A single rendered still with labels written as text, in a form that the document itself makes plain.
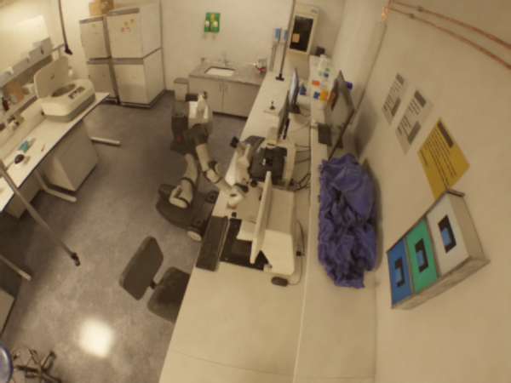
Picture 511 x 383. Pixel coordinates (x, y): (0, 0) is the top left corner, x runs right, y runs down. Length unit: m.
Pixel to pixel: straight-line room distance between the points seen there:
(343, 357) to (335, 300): 0.28
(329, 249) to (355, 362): 0.55
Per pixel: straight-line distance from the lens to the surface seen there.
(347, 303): 1.19
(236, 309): 1.58
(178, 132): 1.79
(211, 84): 4.05
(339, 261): 1.18
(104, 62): 4.91
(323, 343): 1.11
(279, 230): 1.23
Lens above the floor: 2.29
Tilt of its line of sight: 49 degrees down
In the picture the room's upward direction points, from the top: 10 degrees clockwise
